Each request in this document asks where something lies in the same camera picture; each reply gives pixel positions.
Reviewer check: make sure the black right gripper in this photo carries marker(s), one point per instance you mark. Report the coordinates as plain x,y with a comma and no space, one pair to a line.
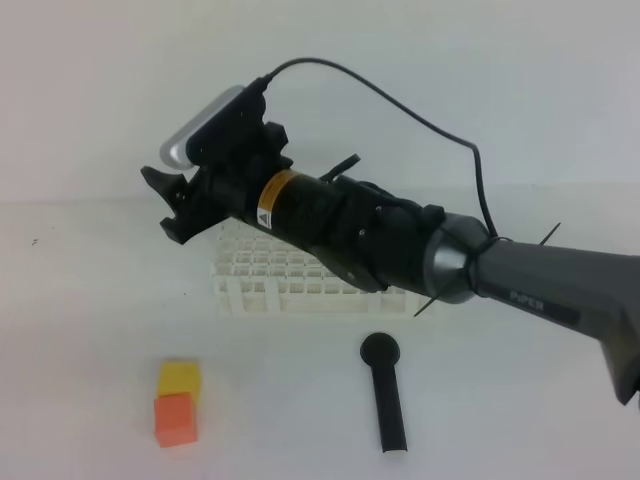
237,153

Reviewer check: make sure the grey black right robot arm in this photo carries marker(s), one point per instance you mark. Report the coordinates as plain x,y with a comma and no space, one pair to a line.
374,240

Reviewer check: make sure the white test tube rack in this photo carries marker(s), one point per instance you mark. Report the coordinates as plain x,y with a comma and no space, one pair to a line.
256,275

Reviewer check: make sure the yellow foam cube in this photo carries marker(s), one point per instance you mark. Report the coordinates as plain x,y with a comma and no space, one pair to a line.
179,377

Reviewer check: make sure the orange foam cube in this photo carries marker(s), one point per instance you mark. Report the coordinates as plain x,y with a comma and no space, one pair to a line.
175,420

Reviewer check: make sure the black round-headed cylinder tool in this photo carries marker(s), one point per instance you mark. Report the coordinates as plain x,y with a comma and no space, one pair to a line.
381,352

